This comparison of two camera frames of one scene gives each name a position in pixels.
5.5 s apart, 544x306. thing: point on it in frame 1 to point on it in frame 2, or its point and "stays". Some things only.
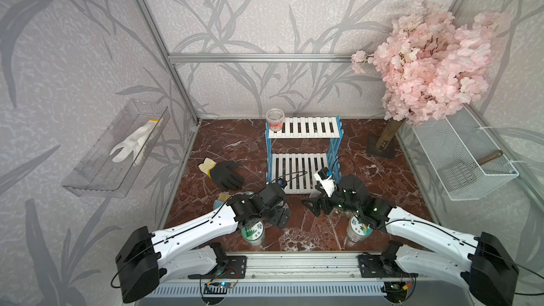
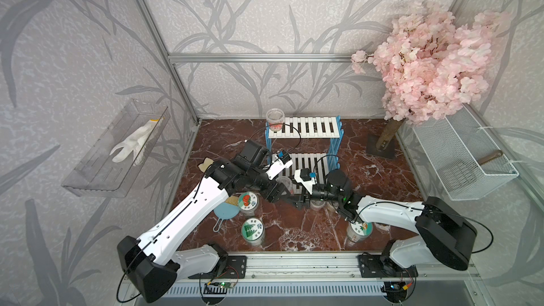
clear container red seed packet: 275,117 stays
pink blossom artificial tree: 433,65 stays
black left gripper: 277,219 to 275,197
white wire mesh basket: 464,156 stays
